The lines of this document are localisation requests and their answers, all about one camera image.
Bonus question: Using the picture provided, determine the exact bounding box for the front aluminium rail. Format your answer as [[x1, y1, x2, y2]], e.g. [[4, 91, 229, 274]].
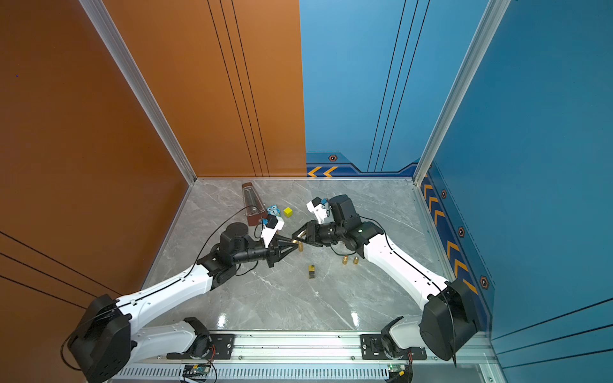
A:
[[110, 331, 505, 382]]

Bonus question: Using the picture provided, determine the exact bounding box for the right green circuit board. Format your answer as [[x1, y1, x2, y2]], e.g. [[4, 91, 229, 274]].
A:
[[386, 365, 413, 383]]

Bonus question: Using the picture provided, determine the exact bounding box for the green circuit board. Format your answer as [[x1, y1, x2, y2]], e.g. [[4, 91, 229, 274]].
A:
[[180, 364, 216, 382], [386, 365, 413, 383]]

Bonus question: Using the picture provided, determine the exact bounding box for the left camera black cable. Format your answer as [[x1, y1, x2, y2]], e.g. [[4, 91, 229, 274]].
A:
[[60, 204, 263, 373]]

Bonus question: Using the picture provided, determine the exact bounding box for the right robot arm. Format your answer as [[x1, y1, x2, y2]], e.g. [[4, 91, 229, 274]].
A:
[[292, 195, 481, 361]]

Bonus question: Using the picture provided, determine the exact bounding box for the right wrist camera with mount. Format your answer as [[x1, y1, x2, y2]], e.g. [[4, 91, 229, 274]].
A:
[[306, 197, 330, 224]]

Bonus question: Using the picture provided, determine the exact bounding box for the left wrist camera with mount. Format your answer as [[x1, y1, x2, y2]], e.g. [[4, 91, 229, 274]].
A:
[[261, 214, 285, 248]]

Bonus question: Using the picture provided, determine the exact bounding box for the right aluminium corner post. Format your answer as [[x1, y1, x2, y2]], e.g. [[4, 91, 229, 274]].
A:
[[413, 0, 511, 187]]

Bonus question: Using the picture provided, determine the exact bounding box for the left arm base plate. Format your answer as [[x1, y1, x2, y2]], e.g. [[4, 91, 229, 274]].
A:
[[166, 333, 236, 361]]

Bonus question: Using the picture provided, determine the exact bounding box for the camera black cable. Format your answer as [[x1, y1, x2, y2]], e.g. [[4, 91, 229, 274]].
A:
[[60, 204, 263, 373], [329, 216, 459, 368]]

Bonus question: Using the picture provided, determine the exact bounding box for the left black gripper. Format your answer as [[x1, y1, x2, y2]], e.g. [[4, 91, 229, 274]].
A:
[[231, 235, 298, 269]]

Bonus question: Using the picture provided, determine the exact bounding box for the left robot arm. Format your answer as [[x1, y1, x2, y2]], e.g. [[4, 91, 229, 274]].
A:
[[65, 223, 299, 382]]

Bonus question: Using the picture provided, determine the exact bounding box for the aluminium corner post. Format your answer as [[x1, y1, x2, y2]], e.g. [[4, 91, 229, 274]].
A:
[[80, 0, 197, 185], [413, 0, 511, 187]]

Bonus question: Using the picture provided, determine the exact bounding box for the dark red metronome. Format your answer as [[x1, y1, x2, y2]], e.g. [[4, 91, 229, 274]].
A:
[[242, 182, 268, 227]]

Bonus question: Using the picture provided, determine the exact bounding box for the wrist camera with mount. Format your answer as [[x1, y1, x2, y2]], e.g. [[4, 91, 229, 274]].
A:
[[261, 214, 285, 248], [306, 197, 330, 224]]

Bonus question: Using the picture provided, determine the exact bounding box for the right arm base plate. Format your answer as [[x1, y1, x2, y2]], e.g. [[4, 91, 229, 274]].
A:
[[360, 334, 427, 361]]

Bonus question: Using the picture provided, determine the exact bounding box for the right camera black cable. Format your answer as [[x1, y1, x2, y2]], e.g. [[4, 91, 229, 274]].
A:
[[329, 216, 459, 368]]

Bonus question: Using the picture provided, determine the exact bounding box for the left aluminium corner post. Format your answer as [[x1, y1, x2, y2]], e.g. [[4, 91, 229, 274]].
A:
[[80, 0, 197, 185]]

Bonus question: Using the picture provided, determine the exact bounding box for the blue owl toy cube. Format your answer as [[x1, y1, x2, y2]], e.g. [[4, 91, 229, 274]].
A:
[[268, 205, 281, 216]]

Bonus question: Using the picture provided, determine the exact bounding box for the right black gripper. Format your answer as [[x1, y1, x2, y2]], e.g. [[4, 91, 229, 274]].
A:
[[291, 220, 347, 247]]

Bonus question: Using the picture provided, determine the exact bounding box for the left green circuit board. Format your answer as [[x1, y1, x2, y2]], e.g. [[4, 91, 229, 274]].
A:
[[180, 364, 216, 382]]

